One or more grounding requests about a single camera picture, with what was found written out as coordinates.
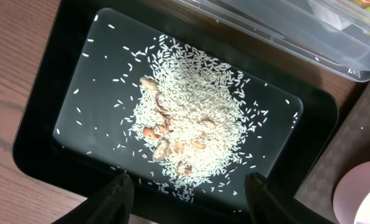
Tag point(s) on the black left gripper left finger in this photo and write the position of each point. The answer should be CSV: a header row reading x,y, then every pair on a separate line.
x,y
111,204

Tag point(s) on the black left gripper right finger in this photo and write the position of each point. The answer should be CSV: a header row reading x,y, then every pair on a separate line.
x,y
268,204

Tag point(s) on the pink bowl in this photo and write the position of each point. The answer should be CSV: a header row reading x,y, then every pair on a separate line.
x,y
351,199

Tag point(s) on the rice and peanut shell waste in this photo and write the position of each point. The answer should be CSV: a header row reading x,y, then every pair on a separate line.
x,y
182,120

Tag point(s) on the white tissue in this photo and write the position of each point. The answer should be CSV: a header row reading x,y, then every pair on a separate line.
x,y
328,16

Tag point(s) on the black waste tray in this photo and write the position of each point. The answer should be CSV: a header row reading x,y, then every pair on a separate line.
x,y
37,154

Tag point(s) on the clear plastic waste bin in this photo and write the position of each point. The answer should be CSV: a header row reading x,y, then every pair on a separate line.
x,y
349,47

